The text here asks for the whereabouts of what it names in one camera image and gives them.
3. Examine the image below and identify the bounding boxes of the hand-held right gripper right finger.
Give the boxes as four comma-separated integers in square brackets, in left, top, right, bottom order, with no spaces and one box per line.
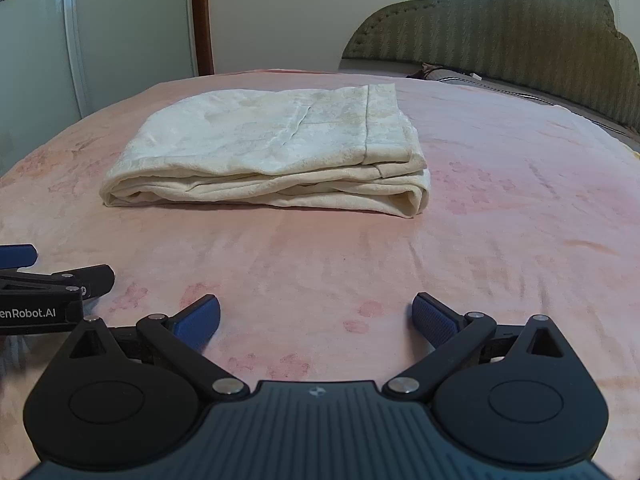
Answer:
[382,292,572,402]

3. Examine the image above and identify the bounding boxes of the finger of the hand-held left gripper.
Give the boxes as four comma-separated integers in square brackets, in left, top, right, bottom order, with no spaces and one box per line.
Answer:
[0,264,116,301]
[0,243,39,269]

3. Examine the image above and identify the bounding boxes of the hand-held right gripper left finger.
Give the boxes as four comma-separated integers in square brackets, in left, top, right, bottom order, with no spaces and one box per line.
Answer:
[68,294,251,402]

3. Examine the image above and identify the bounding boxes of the pink blanket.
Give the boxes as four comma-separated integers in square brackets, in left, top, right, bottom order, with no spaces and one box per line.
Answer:
[0,70,640,397]

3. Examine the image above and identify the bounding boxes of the white floral wardrobe door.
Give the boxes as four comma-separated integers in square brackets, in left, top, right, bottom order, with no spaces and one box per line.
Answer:
[0,0,199,176]

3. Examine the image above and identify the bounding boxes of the green padded headboard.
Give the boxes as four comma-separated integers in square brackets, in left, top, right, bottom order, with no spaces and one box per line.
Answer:
[341,0,640,133]

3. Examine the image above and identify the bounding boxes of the brown wooden wardrobe frame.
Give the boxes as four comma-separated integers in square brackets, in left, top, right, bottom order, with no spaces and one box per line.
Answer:
[187,0,216,77]

